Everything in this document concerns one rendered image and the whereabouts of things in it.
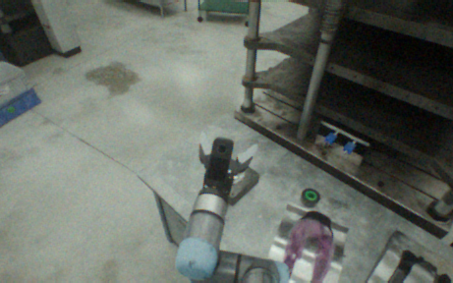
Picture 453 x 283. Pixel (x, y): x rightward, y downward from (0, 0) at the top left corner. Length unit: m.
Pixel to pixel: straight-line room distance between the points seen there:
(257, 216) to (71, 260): 1.46
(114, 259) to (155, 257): 0.28
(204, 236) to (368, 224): 1.04
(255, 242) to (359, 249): 0.44
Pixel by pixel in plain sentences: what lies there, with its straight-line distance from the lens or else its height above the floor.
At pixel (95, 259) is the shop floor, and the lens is 2.32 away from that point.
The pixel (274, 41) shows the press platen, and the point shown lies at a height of 1.29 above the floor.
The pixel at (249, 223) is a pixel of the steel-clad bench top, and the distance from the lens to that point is 1.35.
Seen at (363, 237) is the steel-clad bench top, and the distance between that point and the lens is 1.45.
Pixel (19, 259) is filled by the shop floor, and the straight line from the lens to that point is 2.58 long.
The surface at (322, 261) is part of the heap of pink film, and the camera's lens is 1.21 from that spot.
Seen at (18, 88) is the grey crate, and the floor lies 0.27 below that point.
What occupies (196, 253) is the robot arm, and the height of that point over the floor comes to 1.47.
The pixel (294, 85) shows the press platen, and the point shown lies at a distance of 1.75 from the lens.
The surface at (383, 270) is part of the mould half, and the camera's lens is 1.28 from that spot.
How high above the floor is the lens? 1.97
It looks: 44 degrees down
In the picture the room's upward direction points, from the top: straight up
